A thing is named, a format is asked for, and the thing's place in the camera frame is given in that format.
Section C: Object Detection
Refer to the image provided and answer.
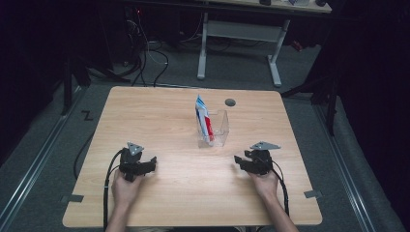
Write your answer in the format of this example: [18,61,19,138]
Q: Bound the white red toothpaste tube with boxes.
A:
[194,94,216,147]

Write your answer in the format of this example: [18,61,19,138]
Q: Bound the metal floor rail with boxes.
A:
[313,102,377,232]
[0,86,84,228]

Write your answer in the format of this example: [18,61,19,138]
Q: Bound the clear plastic container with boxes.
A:
[195,109,230,150]

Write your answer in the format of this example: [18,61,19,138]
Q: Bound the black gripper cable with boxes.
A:
[102,148,126,230]
[270,159,290,218]

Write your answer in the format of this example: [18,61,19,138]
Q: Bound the person's right hand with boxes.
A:
[249,169,280,205]

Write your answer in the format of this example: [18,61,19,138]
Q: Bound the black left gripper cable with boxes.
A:
[102,148,126,230]

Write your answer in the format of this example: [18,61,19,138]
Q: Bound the black floor cables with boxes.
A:
[120,17,170,88]

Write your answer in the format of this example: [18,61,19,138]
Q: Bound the person's left hand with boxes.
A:
[111,168,146,209]

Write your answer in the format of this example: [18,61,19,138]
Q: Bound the white-framed desk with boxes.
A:
[196,0,333,88]

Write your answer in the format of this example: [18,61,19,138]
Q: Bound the thin black floor cable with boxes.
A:
[73,130,98,180]

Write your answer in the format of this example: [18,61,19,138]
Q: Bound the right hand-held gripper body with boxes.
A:
[249,140,281,177]

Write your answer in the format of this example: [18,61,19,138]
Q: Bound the black metal stand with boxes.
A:
[280,72,340,136]
[60,57,131,116]

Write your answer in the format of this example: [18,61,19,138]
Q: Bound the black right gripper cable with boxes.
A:
[270,159,290,218]

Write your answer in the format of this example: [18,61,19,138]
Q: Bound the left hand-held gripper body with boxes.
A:
[118,141,145,182]

